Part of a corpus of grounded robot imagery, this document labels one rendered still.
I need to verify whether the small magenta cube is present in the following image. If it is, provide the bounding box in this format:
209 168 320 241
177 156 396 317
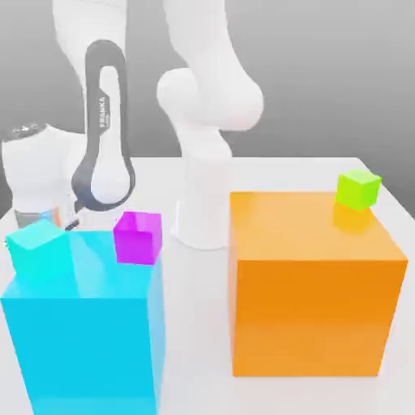
113 211 163 267

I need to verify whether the small green cube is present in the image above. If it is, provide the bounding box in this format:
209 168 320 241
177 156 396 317
334 168 383 212

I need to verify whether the small teal cube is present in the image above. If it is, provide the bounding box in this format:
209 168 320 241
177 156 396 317
5 219 73 284

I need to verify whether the large orange box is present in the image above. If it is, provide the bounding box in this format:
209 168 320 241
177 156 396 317
228 190 409 379

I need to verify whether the large cyan box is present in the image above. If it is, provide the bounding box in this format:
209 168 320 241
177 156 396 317
0 229 167 415

